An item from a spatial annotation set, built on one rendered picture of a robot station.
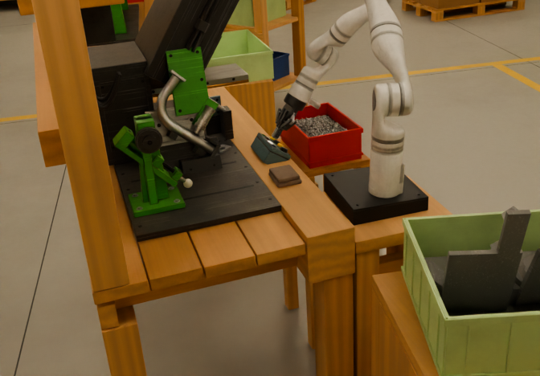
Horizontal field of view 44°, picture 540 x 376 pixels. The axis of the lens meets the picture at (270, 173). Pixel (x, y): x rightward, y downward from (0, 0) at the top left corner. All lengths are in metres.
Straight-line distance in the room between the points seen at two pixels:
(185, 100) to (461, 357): 1.20
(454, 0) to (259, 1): 3.80
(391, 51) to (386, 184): 0.37
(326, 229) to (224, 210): 0.32
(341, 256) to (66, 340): 1.56
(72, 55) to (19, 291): 2.14
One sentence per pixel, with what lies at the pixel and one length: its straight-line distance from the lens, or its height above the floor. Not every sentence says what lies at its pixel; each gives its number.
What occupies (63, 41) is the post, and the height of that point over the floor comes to 1.49.
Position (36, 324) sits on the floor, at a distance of 3.20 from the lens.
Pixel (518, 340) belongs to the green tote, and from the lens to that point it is 1.47.
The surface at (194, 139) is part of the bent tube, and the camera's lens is 2.15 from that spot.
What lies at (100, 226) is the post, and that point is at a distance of 1.60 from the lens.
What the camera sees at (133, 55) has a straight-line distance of 2.28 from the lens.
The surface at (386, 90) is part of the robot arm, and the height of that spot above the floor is 1.22.
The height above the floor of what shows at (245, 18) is 0.78.
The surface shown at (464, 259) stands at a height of 1.03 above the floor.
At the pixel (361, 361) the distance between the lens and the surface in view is 2.09.
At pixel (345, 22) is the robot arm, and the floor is 1.32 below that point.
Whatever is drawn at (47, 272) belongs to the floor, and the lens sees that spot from 3.54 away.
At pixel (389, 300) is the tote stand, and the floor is 0.79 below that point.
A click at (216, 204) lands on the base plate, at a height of 0.90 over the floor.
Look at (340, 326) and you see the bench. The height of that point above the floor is 0.58.
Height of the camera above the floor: 1.80
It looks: 25 degrees down
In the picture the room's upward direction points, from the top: 4 degrees counter-clockwise
